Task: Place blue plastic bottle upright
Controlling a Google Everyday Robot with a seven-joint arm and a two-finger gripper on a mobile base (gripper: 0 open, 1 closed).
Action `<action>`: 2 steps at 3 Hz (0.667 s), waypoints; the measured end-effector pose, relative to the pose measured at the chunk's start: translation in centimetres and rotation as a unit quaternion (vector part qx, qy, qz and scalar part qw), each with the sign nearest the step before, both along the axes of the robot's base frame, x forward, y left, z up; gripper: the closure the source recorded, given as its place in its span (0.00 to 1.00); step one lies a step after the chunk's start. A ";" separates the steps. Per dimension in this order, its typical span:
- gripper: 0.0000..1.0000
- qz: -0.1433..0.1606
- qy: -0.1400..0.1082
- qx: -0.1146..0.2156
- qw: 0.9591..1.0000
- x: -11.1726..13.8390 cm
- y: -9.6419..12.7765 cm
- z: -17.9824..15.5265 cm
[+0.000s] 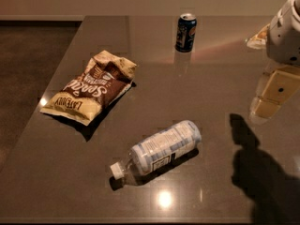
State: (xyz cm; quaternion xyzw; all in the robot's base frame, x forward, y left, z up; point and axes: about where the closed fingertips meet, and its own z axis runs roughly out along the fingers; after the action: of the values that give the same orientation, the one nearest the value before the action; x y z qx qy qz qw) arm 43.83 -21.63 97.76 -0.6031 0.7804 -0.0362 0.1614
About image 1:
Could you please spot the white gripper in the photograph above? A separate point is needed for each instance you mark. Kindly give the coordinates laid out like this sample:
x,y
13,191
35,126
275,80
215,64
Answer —
x,y
283,39

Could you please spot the clear plastic water bottle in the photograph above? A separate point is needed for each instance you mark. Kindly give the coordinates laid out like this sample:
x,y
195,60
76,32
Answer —
x,y
159,150

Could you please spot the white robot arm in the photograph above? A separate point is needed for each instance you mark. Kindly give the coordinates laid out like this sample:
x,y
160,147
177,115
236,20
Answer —
x,y
281,77

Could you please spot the blue soda can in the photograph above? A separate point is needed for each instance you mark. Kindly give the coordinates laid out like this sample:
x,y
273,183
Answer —
x,y
186,30

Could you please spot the brown yellow chip bag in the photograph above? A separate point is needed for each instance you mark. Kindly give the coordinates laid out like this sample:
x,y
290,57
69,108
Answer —
x,y
106,78

